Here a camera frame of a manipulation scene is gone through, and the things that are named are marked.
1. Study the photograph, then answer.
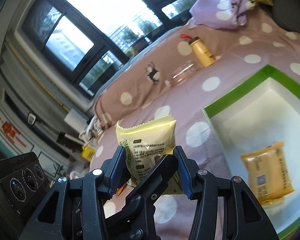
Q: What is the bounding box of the orange snack packet in box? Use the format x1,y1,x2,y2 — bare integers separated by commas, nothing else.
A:
241,141,294,203

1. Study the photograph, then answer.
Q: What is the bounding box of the pale yellow snack packet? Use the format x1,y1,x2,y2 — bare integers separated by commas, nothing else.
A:
116,115,177,187

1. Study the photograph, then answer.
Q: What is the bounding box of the black camera box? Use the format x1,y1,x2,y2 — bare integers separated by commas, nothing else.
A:
0,152,50,233

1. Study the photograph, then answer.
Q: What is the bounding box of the pink polka dot bedsheet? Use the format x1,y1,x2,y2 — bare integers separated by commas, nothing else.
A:
89,7,300,240

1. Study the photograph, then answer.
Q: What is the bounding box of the yellow bottle brown cap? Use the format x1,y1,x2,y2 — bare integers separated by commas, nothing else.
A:
180,34,216,67

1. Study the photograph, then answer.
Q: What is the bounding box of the yellow box on floor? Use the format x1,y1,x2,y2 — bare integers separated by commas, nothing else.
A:
81,146,95,161

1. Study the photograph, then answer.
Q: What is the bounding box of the clear glass jar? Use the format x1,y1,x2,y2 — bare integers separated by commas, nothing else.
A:
165,61,197,87

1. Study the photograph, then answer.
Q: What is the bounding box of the purple polka dot cloth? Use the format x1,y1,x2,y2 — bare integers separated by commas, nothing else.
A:
189,0,255,29

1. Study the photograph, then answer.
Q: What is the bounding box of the green white cardboard box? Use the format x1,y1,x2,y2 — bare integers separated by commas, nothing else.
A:
203,66,300,239

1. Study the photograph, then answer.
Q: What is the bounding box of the dark grey cushion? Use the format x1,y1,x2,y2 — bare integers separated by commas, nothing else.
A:
271,0,300,33

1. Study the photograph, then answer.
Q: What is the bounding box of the striped crumpled cloth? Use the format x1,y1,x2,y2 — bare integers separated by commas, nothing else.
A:
79,115,104,144

